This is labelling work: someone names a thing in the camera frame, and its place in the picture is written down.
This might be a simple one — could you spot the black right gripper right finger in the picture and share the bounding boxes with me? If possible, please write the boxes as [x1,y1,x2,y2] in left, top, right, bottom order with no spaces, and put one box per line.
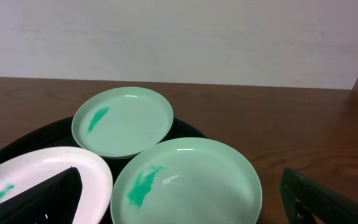
[280,167,358,224]

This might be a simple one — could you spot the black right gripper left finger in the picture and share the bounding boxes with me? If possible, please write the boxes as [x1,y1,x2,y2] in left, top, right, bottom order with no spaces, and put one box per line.
[0,167,83,224]

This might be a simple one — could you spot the white plate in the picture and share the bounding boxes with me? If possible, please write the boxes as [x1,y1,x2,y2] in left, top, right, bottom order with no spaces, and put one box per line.
[0,146,113,224]

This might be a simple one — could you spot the green plate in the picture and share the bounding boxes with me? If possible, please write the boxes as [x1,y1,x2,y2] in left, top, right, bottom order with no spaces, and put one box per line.
[71,86,174,159]
[110,138,262,224]

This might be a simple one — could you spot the black round tray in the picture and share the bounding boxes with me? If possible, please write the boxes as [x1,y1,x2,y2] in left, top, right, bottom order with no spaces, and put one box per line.
[0,115,208,224]

